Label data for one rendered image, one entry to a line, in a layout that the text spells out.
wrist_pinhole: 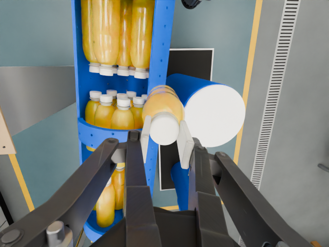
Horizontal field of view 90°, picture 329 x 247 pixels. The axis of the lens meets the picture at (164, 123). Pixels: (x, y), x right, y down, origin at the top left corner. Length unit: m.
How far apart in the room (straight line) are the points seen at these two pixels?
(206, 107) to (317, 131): 2.22
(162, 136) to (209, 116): 0.52
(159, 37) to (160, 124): 0.32
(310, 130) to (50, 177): 3.14
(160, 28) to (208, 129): 0.44
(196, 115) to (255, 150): 1.73
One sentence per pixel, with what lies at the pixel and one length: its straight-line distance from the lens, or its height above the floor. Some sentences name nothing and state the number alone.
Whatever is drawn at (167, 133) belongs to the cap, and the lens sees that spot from 0.21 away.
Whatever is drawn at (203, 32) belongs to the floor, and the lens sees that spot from 1.79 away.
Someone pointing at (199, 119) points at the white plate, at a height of 1.04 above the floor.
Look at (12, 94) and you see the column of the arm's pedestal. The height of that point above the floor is 0.85.
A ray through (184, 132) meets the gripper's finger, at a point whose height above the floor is 1.51.
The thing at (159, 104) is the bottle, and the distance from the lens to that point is 0.24.
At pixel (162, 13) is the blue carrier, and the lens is 0.50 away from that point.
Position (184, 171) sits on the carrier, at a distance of 1.69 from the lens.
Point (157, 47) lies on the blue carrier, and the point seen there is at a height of 1.20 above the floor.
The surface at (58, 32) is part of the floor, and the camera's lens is 1.84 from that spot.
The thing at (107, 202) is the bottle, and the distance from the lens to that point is 0.73.
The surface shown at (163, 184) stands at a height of 0.15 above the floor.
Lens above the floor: 1.67
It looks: 70 degrees down
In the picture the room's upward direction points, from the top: 161 degrees clockwise
